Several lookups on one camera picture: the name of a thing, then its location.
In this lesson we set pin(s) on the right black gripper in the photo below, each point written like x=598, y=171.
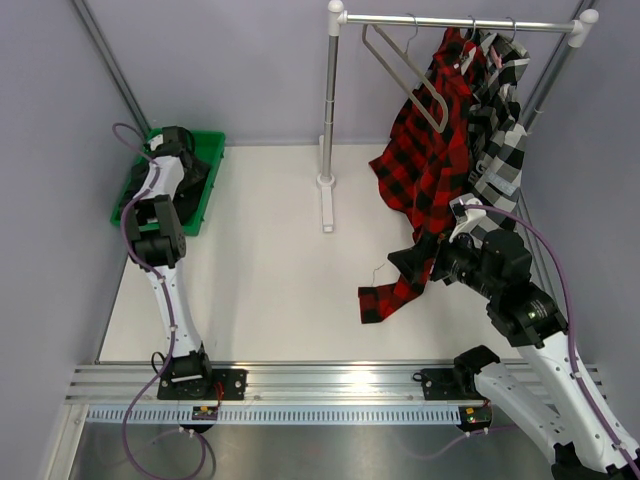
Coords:
x=410, y=260

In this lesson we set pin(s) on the dark grey striped shirt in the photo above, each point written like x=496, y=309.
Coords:
x=186, y=179

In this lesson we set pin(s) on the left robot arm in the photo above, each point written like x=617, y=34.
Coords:
x=155, y=238

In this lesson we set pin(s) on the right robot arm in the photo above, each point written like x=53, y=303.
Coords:
x=577, y=433

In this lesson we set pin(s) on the red black plaid shirt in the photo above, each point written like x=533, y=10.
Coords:
x=421, y=170

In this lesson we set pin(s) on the white black plaid shirt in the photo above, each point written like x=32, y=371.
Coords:
x=496, y=138

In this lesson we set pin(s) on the red shirt hanger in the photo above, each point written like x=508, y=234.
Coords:
x=469, y=35

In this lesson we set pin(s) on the plaid shirt hanger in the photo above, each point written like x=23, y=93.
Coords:
x=510, y=30

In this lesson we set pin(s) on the green plastic tray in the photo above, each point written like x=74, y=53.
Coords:
x=204, y=156

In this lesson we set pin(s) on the silver clothes rack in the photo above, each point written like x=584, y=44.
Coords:
x=531, y=16

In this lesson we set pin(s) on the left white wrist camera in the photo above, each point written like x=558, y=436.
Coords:
x=154, y=143

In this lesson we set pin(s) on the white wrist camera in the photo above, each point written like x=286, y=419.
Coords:
x=468, y=212
x=154, y=143

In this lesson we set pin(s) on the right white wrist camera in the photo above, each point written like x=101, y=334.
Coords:
x=468, y=212

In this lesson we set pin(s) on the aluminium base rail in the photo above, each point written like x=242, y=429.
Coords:
x=273, y=383

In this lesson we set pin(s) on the white slotted cable duct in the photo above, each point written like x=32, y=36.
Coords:
x=295, y=415

